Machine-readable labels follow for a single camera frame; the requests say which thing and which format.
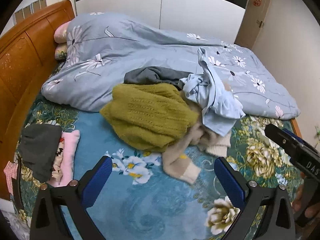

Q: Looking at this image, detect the olive green knit sweater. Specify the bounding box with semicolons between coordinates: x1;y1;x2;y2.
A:
100;83;199;152

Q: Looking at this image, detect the blue floral duvet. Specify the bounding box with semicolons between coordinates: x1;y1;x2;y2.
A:
41;12;300;120

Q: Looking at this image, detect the light blue shirt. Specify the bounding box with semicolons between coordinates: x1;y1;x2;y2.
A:
178;47;245;137

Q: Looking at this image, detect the beige fuzzy sweater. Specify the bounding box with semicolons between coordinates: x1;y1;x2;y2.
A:
162;93;232;185

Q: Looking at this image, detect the pink pillow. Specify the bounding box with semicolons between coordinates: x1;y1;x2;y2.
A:
54;21;70;43

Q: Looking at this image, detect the folded dark grey garment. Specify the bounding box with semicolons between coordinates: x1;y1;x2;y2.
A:
18;124;62;183

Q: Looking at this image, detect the blue floral bed sheet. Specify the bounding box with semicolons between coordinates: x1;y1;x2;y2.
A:
13;62;303;240

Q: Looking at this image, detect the beige room door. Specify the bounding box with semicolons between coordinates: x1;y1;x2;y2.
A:
235;0;271;49

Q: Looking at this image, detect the pink white striped cloth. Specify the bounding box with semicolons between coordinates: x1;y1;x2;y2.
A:
3;161;18;195

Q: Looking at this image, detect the floral pillow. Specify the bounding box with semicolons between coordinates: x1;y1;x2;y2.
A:
54;43;67;61

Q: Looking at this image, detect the person's right hand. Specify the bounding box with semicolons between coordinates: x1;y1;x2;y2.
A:
292;172;320;219

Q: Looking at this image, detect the orange wooden headboard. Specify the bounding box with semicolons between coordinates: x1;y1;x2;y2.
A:
0;0;75;201

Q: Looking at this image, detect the white black sliding wardrobe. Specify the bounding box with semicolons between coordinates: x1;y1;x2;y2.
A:
75;0;248;43

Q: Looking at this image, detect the folded pink garment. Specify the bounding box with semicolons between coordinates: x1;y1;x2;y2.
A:
48;130;80;187

